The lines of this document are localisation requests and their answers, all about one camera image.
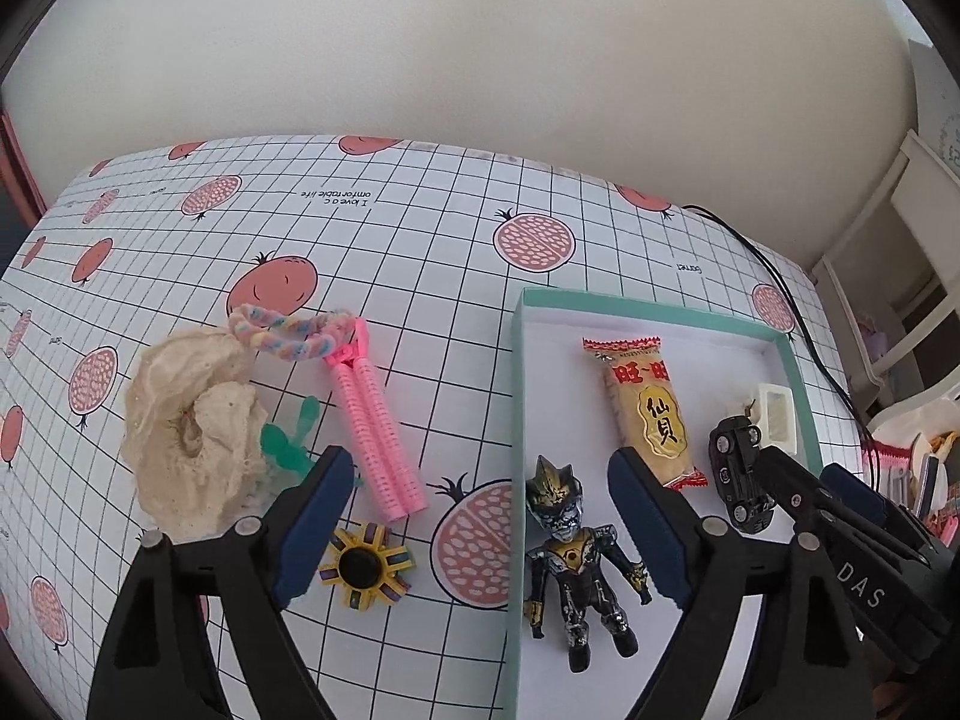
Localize yellow striped gear toy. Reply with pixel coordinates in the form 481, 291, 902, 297
317, 522, 415, 613

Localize cream lace scrunchie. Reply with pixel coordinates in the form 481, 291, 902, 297
121, 328, 268, 541

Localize black toy car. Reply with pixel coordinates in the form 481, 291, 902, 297
708, 416, 775, 535

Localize black gold action figure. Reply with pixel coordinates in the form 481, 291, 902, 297
524, 455, 652, 673

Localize green translucent toy figure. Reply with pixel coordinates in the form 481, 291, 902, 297
260, 397, 320, 479

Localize white plastic hook holder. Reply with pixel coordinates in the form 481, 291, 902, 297
748, 382, 799, 455

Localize teal shallow box tray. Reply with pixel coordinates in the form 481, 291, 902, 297
499, 286, 825, 720

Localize orange rice cracker packet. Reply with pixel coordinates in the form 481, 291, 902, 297
583, 337, 708, 491

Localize pomegranate grid tablecloth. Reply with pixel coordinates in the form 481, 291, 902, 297
0, 133, 864, 720

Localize black usb cable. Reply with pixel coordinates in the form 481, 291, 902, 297
682, 203, 884, 467

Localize pastel rainbow braided hair tie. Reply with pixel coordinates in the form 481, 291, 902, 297
226, 302, 356, 363

